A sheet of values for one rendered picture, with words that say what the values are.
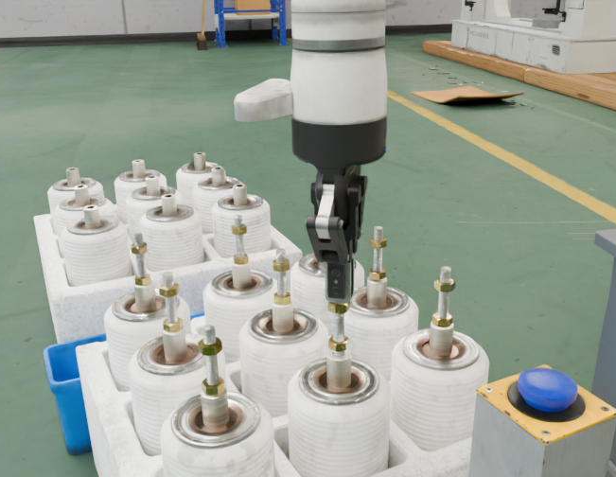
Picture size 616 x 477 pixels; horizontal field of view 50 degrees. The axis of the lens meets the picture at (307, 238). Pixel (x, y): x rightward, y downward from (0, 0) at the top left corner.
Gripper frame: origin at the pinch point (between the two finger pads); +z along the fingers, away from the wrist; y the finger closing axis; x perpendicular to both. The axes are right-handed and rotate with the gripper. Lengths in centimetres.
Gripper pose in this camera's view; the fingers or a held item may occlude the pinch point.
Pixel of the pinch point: (340, 277)
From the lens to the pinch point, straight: 57.5
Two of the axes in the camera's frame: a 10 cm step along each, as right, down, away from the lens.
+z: 0.2, 9.3, 3.7
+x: -9.7, -0.7, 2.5
